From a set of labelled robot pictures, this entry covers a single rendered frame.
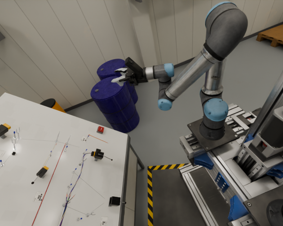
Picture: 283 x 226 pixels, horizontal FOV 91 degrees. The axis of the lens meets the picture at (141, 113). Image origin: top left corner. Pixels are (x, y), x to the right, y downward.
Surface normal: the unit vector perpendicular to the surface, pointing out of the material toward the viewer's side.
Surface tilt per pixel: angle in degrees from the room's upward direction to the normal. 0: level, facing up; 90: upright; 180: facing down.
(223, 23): 38
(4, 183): 46
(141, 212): 0
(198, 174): 0
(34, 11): 90
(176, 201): 0
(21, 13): 90
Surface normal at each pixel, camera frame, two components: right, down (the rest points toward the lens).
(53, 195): 0.53, -0.55
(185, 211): -0.25, -0.65
